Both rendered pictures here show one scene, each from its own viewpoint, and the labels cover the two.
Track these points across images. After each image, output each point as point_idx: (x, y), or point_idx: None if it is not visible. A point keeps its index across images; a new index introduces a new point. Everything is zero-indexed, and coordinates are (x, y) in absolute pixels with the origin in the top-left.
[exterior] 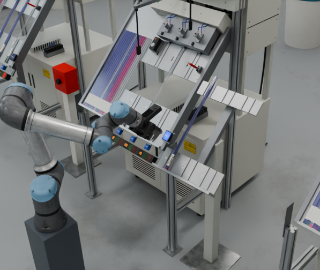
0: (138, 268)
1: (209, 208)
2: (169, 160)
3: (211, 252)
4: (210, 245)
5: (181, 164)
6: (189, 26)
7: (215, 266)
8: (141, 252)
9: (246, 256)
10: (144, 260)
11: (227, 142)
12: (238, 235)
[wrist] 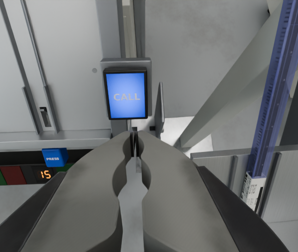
0: (137, 217)
1: (214, 125)
2: (250, 205)
3: (197, 143)
4: (198, 141)
5: None
6: None
7: (199, 147)
8: (119, 195)
9: None
10: (133, 201)
11: None
12: (181, 93)
